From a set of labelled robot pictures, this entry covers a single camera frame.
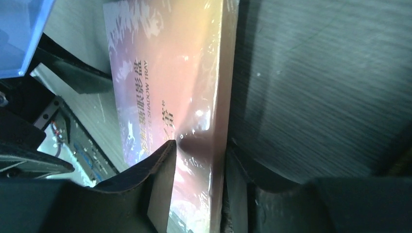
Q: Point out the blue drawer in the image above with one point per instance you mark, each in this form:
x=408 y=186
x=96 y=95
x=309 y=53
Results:
x=21 y=26

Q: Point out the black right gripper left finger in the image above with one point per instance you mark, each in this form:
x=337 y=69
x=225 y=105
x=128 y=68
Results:
x=135 y=201

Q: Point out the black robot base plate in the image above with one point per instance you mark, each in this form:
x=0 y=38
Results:
x=67 y=139

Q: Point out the holographic eyeshadow palette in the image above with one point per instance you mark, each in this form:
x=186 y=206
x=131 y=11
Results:
x=172 y=67

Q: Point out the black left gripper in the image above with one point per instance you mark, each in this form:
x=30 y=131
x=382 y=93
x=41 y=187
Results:
x=27 y=108

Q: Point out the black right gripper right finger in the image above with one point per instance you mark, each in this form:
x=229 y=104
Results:
x=258 y=200

